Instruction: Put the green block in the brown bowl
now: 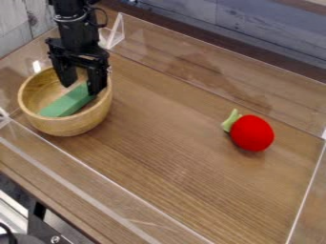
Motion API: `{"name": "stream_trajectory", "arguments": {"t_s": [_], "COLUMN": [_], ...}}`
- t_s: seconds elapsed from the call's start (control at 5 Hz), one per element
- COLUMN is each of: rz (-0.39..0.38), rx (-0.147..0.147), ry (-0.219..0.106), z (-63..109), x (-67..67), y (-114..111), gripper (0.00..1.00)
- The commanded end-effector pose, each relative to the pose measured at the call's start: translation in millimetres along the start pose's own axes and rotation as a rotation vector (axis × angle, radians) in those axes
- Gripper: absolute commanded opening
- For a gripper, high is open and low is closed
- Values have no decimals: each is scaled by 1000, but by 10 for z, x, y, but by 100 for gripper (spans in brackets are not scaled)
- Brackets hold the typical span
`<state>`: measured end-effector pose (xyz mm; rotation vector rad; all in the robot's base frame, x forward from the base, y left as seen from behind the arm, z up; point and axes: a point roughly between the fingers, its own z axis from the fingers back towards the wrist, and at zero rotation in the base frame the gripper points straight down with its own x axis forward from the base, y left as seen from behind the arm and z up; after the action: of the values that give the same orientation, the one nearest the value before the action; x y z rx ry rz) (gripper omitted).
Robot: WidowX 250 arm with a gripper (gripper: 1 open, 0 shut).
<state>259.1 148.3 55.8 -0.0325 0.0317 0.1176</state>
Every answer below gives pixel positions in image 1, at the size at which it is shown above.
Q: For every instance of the green rectangular block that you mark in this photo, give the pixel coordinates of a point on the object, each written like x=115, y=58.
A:
x=70, y=102

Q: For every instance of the red plush tomato toy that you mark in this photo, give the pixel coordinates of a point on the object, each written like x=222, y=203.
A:
x=250, y=132

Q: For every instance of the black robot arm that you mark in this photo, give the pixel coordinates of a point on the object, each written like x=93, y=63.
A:
x=77, y=9

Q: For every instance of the clear acrylic tray wall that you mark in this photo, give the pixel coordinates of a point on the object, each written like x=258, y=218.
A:
x=103, y=210

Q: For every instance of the black metal table frame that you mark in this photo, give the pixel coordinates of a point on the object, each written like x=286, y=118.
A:
x=39, y=229

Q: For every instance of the clear acrylic corner bracket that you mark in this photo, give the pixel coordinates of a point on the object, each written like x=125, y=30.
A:
x=111, y=37

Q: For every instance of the brown wooden bowl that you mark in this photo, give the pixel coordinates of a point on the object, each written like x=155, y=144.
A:
x=42, y=90

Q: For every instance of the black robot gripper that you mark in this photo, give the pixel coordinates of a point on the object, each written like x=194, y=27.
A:
x=75, y=49

